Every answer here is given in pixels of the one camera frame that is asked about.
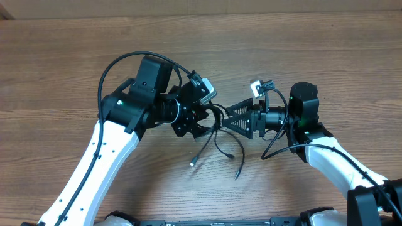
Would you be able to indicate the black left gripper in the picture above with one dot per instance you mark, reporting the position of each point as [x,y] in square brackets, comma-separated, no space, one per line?
[195,112]

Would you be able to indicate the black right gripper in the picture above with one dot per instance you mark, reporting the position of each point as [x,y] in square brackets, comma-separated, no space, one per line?
[254,118]

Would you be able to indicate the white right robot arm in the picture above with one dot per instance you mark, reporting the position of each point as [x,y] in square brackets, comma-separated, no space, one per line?
[372,199]

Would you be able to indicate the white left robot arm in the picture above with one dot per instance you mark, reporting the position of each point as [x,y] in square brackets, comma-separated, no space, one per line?
[115,137]

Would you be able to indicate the brown cardboard back panel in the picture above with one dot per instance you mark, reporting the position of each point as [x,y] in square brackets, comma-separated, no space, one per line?
[63,9]

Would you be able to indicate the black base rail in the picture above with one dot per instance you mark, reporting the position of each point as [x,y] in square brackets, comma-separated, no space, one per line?
[120,218]

